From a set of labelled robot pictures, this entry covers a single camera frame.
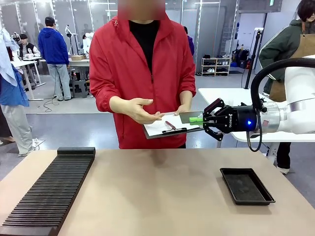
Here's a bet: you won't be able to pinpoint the person in blue hoodie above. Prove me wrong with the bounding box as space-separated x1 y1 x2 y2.
38 16 72 101

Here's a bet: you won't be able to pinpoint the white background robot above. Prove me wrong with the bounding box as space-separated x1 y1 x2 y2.
82 31 95 55

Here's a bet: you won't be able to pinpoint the black slotted PCB rack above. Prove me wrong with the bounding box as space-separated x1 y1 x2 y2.
0 147 96 236

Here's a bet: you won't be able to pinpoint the person in brown apron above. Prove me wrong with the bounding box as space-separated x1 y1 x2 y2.
258 0 315 175

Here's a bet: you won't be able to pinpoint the person's left forearm red sleeve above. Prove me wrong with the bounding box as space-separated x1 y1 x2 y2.
179 73 197 109

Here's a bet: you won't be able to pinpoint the small white desk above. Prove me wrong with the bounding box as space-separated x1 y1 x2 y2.
11 57 46 101

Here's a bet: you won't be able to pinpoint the dark wall screen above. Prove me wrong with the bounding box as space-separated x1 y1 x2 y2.
238 0 283 12

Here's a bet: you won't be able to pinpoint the person in light blue shirt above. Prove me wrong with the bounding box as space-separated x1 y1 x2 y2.
0 27 46 158

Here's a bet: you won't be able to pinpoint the black plastic tray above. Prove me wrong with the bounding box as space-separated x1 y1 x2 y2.
220 168 276 206

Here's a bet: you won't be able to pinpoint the green PCB board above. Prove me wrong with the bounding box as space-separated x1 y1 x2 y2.
179 110 205 125

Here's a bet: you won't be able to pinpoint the white lamp stand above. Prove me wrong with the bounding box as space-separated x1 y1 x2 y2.
64 24 77 51

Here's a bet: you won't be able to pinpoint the person in purple top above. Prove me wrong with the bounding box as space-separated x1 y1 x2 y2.
184 26 195 58

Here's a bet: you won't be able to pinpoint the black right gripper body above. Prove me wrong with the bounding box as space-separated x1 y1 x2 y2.
227 105 259 134

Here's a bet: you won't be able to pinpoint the person's left hand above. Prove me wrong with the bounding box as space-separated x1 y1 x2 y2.
173 104 190 118

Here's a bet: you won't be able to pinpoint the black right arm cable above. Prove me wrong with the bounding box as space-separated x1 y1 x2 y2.
247 57 315 152

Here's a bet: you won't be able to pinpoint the white workbench desk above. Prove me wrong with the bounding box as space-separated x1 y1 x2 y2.
66 58 91 98

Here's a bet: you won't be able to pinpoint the dark grey step stool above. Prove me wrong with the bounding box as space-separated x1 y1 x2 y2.
71 79 89 99

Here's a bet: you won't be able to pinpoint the black tripod pole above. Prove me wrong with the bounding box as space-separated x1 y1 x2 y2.
244 28 264 89

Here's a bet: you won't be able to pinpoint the person in red jacket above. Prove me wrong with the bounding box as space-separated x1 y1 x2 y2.
89 0 197 150

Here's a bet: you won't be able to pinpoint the black clipboard clip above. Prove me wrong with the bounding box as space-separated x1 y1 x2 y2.
162 127 188 135

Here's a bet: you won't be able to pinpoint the black floor cable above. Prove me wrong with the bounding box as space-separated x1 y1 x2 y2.
43 95 60 113

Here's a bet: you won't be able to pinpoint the large white table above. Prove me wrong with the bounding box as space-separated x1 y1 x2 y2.
198 88 315 158

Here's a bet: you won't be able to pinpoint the black clipboard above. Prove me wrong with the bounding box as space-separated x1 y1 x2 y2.
143 112 205 140

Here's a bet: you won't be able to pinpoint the white shoe shelf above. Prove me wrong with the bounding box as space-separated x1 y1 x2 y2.
201 57 232 77

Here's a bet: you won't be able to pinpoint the black equipment bags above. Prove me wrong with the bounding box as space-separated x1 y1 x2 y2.
232 49 251 69

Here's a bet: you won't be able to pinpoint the person's right hand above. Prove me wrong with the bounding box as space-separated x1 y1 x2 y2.
110 97 164 125

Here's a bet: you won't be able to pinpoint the person's right forearm red sleeve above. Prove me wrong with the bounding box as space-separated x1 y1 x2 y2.
94 88 124 114

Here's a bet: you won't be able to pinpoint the seated person in varsity jacket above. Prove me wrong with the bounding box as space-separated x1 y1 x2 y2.
19 33 41 59

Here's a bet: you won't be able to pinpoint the white paper sheet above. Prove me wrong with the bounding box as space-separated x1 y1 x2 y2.
144 112 191 137

